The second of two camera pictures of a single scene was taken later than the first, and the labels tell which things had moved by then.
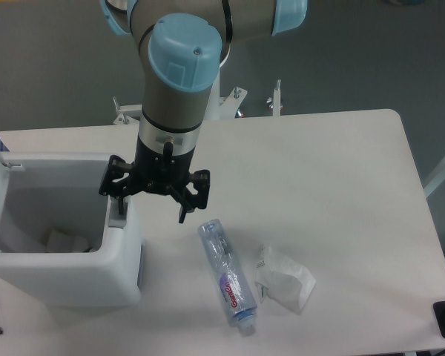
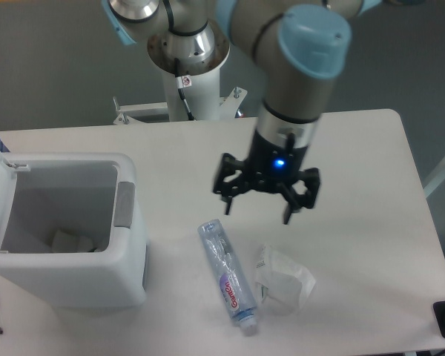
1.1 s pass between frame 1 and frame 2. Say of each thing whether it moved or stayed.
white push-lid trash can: stayed
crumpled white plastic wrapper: stayed
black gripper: moved
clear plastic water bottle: stayed
